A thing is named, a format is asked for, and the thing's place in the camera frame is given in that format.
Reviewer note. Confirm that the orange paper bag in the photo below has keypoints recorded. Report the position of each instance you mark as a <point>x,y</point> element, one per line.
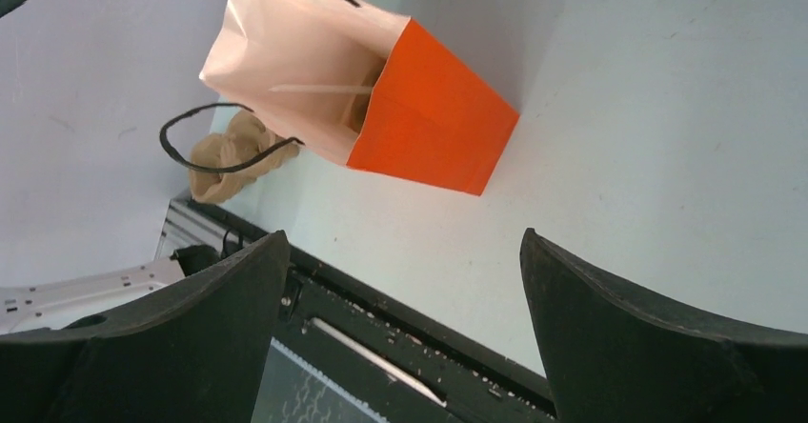
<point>365,88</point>

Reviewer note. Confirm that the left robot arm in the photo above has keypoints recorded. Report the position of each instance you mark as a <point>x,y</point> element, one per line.
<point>57,305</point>

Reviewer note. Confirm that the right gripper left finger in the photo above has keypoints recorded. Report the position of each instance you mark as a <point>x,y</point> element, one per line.
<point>194,351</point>

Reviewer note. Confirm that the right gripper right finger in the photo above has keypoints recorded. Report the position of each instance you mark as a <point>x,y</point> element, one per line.
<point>614,351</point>

